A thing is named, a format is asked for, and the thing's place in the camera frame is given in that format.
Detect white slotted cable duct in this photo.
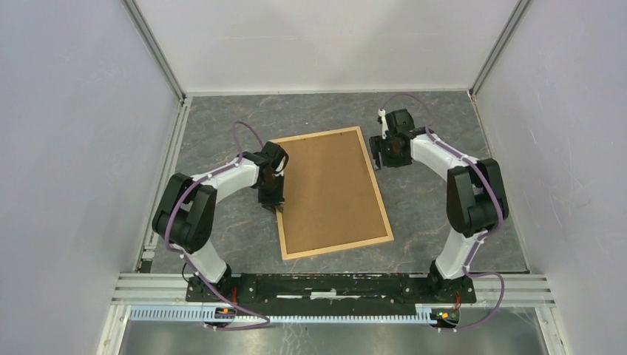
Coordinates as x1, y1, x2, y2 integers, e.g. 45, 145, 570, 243
128, 305, 452, 325

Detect wooden picture frame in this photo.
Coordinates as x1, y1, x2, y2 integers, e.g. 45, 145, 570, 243
268, 126, 396, 262

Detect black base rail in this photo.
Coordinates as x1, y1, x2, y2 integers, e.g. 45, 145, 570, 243
185, 273, 477, 330

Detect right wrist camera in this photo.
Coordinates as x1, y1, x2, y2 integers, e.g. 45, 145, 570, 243
378, 109, 389, 140

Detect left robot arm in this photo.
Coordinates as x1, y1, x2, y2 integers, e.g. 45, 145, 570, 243
152, 141, 289, 302

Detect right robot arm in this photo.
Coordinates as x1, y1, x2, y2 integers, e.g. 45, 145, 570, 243
369, 109, 509, 302

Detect brown backing board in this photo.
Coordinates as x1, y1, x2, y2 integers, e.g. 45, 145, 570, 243
275, 130, 390, 255

